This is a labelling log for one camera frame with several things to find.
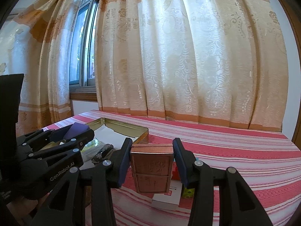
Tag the window with metal frame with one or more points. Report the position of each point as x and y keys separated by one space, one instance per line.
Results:
x=82 y=58

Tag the green soccer ball cube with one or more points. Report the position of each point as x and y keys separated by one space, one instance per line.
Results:
x=187 y=193

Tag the cream floral curtain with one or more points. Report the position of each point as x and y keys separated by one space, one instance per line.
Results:
x=220 y=62

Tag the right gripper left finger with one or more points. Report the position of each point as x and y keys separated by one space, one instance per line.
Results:
x=66 y=203

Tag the white tall carton box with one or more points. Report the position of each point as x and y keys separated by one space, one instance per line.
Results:
x=170 y=200

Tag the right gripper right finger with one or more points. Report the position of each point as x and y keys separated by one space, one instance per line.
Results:
x=238 y=205

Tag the brown wooden door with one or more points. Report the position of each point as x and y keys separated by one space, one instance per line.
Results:
x=291 y=29

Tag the white paper tray liner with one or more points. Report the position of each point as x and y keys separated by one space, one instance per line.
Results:
x=107 y=136

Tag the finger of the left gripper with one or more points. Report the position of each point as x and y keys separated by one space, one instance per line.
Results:
x=42 y=137
x=58 y=148

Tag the green floss pick box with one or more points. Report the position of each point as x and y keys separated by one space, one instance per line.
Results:
x=91 y=149

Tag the red striped tablecloth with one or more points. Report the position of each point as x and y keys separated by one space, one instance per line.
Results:
x=269 y=163

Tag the gold metal tin tray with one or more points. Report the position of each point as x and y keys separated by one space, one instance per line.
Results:
x=121 y=127

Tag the red toy brick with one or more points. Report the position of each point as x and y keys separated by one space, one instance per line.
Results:
x=175 y=172

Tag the left side curtain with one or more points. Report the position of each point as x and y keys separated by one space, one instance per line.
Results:
x=37 y=43

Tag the person's left hand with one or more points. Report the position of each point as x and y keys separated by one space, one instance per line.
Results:
x=23 y=207

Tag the copper card box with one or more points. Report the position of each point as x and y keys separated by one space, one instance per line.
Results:
x=152 y=166

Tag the purple foam block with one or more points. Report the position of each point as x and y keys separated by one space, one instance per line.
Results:
x=75 y=130

